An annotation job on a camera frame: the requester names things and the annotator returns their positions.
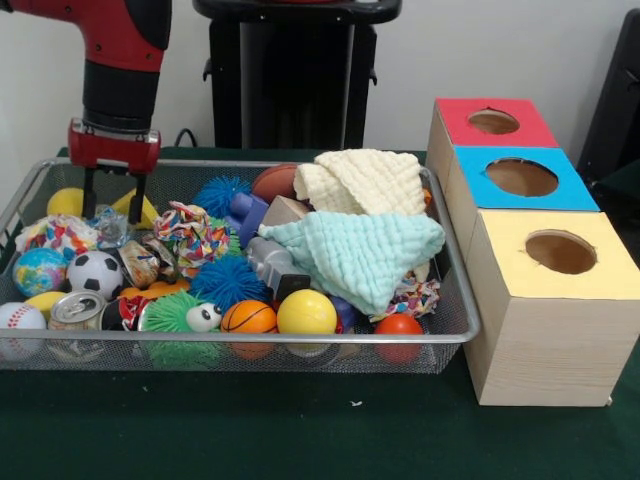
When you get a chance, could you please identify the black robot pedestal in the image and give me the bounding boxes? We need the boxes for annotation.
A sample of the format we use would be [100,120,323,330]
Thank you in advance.
[192,0,404,150]

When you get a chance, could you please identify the white baseball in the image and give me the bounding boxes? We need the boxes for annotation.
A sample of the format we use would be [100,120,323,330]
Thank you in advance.
[0,301,48,362]

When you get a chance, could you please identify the mint green waffle cloth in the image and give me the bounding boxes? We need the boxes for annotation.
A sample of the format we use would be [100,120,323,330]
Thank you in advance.
[258,209,447,316]

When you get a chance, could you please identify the red-orange ball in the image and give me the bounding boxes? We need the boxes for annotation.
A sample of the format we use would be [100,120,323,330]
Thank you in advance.
[374,313,425,362]

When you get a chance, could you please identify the yellow ball with seam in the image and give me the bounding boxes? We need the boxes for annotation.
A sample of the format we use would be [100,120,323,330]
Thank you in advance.
[46,187,86,217]

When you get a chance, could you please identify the silver drink can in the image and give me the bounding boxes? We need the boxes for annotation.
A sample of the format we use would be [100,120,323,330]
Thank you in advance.
[48,290,108,331]

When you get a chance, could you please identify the black and white soccer ball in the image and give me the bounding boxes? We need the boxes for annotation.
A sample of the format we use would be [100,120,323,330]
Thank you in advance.
[66,250,125,301]

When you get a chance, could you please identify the cream waffle cloth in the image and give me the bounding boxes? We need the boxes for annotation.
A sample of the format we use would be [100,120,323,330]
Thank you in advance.
[293,148,429,216]

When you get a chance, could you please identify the green spiky toy with eyes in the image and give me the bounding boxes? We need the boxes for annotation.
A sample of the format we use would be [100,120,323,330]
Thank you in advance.
[138,289,224,370]

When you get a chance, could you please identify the colourful knotted rope toy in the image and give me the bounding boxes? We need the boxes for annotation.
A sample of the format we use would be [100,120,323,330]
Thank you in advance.
[369,282,442,319]

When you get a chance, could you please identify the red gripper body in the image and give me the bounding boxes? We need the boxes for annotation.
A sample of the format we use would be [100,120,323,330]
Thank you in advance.
[67,117,163,176]

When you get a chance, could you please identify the wooden box with three holes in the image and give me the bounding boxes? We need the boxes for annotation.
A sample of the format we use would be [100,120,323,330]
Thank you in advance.
[425,97,640,407]

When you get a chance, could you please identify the small orange basketball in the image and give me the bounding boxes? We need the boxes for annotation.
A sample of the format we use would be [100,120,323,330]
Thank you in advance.
[220,299,279,360]

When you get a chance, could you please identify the black cable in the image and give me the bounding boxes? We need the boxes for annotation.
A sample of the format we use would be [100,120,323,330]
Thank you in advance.
[172,128,210,149]

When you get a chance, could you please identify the silver wire mesh bin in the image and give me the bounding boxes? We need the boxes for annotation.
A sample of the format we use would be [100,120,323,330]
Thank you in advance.
[0,157,482,376]

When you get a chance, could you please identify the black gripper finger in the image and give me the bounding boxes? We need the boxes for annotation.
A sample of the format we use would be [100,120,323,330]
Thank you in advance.
[127,171,148,225]
[81,167,99,220]

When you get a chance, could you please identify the globe print ball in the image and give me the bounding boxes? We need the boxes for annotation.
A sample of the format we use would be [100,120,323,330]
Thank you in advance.
[12,247,70,298]

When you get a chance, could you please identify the smooth yellow ball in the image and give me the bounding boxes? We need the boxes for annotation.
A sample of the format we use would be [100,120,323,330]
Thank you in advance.
[276,288,339,356]

